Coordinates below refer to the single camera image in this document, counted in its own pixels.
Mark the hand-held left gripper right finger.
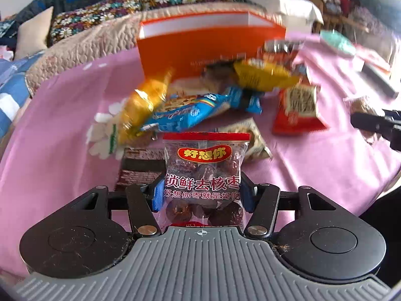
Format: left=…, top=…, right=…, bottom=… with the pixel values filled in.
left=240, top=173, right=343, bottom=239

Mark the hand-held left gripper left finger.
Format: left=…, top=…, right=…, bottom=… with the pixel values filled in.
left=68, top=179, right=165, bottom=238

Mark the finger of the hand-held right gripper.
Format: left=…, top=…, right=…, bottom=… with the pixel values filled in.
left=350, top=112, right=386, bottom=133

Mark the red-topped clear date packet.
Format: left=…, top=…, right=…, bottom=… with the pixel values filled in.
left=157, top=132, right=251, bottom=230

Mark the yellow cake packet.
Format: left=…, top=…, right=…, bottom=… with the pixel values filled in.
left=233, top=58, right=302, bottom=93

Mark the orange cardboard box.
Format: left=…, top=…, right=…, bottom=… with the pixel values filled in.
left=137, top=11, right=287, bottom=80

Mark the clear brown round snack packet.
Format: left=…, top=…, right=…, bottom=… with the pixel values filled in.
left=343, top=96, right=384, bottom=145

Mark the dark brown snack packet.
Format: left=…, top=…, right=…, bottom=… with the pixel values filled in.
left=115, top=147, right=168, bottom=192

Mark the clear nut packet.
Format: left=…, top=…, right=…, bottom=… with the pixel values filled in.
left=219, top=118, right=273, bottom=163

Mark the red striped snack packet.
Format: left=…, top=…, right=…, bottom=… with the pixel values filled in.
left=272, top=84, right=329, bottom=136

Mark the pink flower-print sheet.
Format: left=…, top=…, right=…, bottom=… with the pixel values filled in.
left=0, top=33, right=401, bottom=278

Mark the teal soft pouch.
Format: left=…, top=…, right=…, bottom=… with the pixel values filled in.
left=320, top=30, right=357, bottom=57

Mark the gold snack packet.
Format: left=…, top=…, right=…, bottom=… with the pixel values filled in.
left=118, top=69, right=173, bottom=138

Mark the blue cookie packet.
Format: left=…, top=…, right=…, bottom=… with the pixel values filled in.
left=140, top=92, right=234, bottom=133

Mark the blue black-striped biscuit packet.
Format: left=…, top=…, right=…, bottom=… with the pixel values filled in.
left=230, top=86, right=263, bottom=115

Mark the red silver snack packet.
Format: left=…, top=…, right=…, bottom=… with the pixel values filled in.
left=262, top=39, right=303, bottom=66

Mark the beige quilted blanket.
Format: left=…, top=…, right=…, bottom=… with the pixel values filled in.
left=24, top=2, right=284, bottom=96

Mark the blue checked cloth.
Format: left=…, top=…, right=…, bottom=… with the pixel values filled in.
left=0, top=50, right=44, bottom=124

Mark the floral crochet blanket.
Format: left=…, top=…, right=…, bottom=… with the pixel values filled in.
left=48, top=0, right=246, bottom=46

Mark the beige pillow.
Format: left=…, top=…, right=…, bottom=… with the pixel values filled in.
left=14, top=6, right=54, bottom=59

